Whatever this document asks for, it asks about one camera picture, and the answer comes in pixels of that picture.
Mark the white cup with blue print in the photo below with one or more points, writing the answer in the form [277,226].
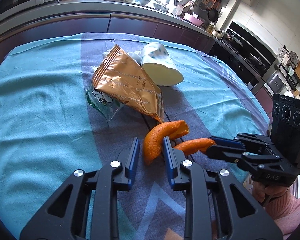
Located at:
[160,72]

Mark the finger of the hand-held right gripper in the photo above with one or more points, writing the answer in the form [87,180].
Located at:
[227,142]
[225,153]

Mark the green printed clear wrapper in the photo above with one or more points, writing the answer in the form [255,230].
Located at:
[100,100]

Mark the pink bowl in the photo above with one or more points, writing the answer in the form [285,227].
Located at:
[193,20]

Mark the small orange peel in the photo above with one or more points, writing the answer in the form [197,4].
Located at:
[190,146]

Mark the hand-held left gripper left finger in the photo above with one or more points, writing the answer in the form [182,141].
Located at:
[133,155]

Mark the black frying pan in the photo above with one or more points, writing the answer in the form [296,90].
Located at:
[213,15]

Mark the black built-in stove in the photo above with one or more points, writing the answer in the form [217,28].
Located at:
[240,55]

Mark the teal striped tablecloth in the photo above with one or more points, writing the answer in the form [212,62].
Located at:
[40,105]

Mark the kitchen storage rack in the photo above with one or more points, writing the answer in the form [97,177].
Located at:
[290,72]

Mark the small blue bowl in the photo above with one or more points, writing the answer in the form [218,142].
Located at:
[144,1]

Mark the large curved orange peel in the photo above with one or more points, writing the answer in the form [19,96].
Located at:
[152,142]

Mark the gold snack wrapper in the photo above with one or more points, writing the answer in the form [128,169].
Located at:
[125,85]

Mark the white perforated ladle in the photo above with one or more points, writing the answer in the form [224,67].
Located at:
[177,10]

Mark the person's right hand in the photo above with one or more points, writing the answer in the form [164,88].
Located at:
[258,191]

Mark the person's right forearm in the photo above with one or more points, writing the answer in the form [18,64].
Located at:
[287,212]

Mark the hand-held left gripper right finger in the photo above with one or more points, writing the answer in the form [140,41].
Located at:
[168,155]

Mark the brown kitchen counter cabinet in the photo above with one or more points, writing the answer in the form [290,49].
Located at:
[130,26]

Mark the white tissue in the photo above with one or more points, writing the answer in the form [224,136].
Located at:
[135,55]

